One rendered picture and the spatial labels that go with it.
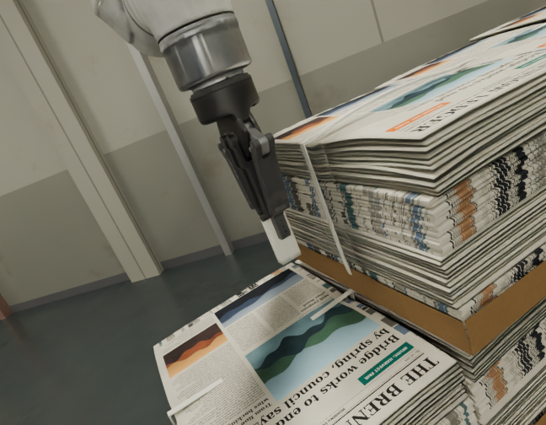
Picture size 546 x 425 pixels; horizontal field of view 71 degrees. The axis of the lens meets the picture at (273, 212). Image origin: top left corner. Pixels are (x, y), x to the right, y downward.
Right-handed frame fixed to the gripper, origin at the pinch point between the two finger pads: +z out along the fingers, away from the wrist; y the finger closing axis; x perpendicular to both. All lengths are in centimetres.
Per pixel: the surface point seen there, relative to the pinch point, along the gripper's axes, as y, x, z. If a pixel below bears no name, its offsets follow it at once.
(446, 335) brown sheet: -17.9, -6.2, 11.2
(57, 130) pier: 301, 29, -44
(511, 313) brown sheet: -20.9, -12.3, 11.1
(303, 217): 5.9, -6.7, 1.7
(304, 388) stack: -9.8, 7.7, 13.2
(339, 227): -3.7, -6.6, 1.5
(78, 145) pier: 295, 21, -27
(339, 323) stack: -4.4, -1.5, 13.2
